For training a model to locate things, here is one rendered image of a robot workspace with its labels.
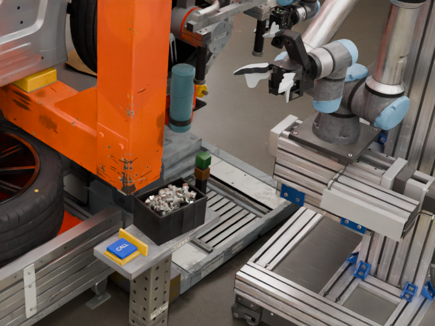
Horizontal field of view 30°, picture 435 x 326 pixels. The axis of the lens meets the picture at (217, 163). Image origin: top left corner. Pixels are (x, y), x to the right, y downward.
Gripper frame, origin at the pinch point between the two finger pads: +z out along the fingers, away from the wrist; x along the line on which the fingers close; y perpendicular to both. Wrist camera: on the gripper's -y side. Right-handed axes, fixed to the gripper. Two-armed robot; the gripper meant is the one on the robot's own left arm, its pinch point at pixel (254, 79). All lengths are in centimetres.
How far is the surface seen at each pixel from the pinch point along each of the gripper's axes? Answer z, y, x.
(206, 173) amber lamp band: -30, 58, 51
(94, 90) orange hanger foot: -7, 30, 79
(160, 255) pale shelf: -3, 74, 43
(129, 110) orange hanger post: -7, 31, 61
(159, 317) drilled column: -8, 107, 52
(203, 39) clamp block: -48, 21, 72
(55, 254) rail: 19, 78, 71
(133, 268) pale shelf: 9, 74, 43
